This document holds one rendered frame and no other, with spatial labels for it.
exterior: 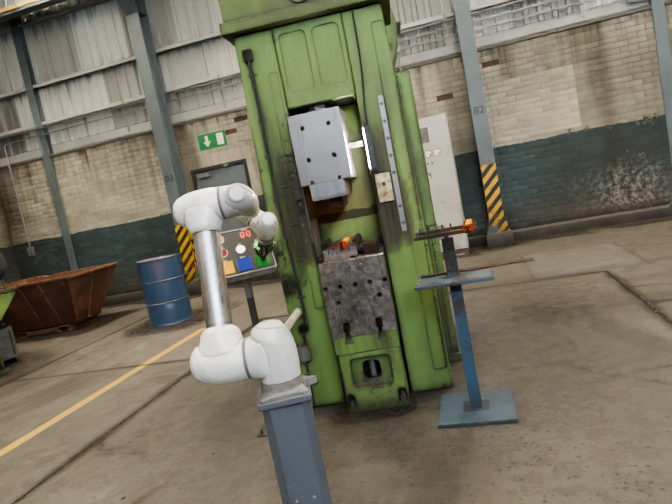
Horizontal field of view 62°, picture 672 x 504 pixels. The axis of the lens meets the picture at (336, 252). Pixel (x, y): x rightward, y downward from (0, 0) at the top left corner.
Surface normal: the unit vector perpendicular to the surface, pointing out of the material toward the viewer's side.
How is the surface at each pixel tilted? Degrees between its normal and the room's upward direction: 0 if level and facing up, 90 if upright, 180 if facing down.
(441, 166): 90
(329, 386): 90
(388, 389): 89
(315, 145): 90
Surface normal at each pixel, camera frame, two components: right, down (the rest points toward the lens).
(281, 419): 0.11, 0.09
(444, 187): -0.22, 0.15
